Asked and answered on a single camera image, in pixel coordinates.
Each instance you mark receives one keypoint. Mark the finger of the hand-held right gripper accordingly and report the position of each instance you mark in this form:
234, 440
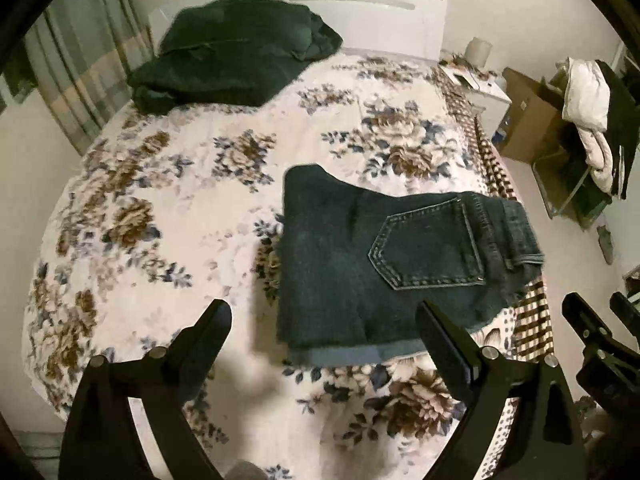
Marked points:
582, 317
627, 312

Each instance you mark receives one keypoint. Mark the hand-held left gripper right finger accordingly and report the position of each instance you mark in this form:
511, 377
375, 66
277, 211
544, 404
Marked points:
445, 345

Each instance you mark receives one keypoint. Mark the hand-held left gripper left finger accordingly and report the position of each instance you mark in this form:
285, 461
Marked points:
207, 335

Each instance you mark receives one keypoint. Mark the dark blue jeans pants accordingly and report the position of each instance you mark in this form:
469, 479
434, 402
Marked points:
350, 260

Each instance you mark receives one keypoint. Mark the brown checked bed sheet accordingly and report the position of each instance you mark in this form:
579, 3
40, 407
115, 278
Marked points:
531, 320

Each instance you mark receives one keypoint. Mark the grey slippers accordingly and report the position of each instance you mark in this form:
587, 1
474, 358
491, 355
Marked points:
606, 245

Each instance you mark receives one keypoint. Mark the pale pink coat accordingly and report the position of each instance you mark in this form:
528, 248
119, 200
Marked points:
597, 160

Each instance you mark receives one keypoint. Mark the floral blanket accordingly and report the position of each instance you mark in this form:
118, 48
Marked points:
150, 185

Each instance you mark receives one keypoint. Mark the black jacket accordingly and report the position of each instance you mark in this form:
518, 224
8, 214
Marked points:
625, 130

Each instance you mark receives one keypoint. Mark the cardboard box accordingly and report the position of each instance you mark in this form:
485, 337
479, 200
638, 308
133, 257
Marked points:
532, 115

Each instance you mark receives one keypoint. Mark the white jacket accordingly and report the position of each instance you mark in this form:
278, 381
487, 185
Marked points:
585, 92

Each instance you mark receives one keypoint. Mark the white nightstand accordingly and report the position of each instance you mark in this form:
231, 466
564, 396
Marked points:
492, 102

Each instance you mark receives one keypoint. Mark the dark green pillow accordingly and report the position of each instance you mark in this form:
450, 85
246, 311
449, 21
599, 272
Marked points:
225, 60

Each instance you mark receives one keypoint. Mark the striped curtain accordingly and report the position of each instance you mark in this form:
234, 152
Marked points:
85, 60

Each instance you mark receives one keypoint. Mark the white bed headboard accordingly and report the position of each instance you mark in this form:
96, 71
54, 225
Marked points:
375, 25

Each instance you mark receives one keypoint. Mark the metal frame chair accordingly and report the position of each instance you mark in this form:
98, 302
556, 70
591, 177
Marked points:
565, 195

